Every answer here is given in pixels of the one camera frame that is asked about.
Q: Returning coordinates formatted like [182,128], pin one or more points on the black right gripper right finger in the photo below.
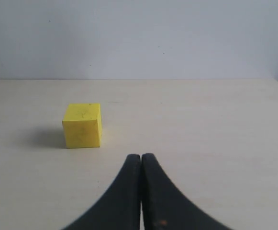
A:
[165,207]

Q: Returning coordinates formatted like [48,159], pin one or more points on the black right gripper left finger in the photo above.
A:
[119,208]

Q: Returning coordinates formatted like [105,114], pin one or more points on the yellow foam cube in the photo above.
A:
[82,125]

